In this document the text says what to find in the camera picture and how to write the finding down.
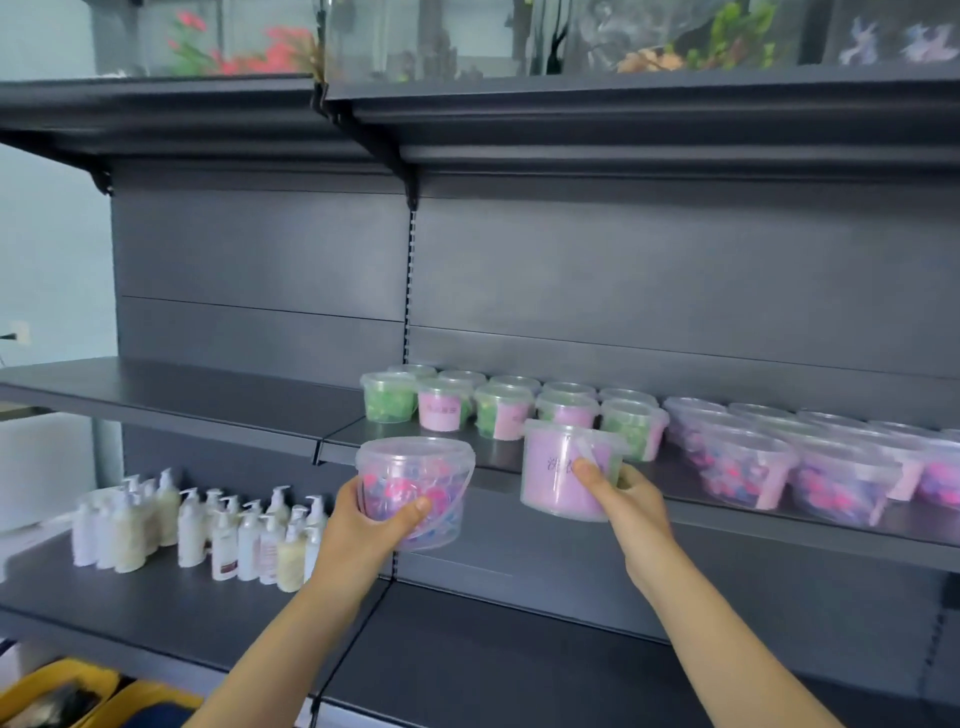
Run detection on person's left forearm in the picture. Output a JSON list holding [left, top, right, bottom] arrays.
[[183, 558, 396, 728]]

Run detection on clear lidded tub pink beads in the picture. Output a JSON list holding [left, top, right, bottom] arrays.
[[354, 437, 477, 554]]

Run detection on red artificial aquarium plant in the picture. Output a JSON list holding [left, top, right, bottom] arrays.
[[168, 9, 321, 77]]

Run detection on orange artificial aquarium plant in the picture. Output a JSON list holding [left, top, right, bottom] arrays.
[[618, 46, 685, 75]]

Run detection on glass aquarium with pale ornaments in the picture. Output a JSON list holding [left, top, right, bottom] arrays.
[[810, 0, 960, 70]]

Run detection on row of pink bead tubs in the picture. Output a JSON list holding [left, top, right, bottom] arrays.
[[663, 396, 960, 531]]

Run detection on yellow basket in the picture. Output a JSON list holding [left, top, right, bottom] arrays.
[[0, 658, 122, 728], [81, 680, 205, 728]]

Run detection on row of green bead tubs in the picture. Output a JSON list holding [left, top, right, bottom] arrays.
[[360, 363, 671, 463]]

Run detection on green artificial aquarium plant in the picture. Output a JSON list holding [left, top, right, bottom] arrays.
[[678, 0, 778, 70]]

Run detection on dark grey shelf board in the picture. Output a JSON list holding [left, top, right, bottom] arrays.
[[318, 416, 960, 576], [311, 581, 960, 728], [322, 63, 960, 181], [0, 75, 412, 185], [0, 525, 396, 699], [0, 357, 367, 460]]

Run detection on person's right hand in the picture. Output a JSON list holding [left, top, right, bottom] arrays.
[[572, 459, 678, 595]]

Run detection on person's left hand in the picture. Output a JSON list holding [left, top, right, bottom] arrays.
[[311, 474, 434, 595]]

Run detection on glass aquarium with red plants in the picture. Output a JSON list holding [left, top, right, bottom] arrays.
[[88, 0, 325, 81]]

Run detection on person's right forearm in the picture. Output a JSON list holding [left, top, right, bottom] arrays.
[[624, 541, 846, 728]]

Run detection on dark grey metal shelving unit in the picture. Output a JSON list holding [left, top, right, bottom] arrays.
[[0, 63, 960, 728]]

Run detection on group of white pump bottles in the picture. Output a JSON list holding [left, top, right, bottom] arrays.
[[71, 468, 332, 595]]

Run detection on pink label lidded bead tub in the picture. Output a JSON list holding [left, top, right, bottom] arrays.
[[519, 418, 632, 524]]

